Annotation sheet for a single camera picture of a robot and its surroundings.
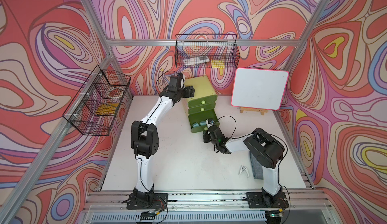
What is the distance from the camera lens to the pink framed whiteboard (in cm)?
101

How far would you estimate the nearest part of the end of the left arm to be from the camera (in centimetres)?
69

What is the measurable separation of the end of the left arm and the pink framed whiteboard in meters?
0.33
